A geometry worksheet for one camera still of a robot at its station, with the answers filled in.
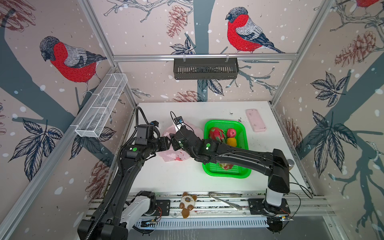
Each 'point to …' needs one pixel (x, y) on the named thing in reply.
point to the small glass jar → (291, 163)
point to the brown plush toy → (187, 202)
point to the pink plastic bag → (171, 155)
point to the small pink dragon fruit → (226, 166)
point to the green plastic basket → (213, 170)
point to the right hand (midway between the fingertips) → (171, 134)
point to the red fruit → (217, 134)
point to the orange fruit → (232, 142)
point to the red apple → (231, 133)
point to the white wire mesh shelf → (101, 105)
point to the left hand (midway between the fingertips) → (167, 141)
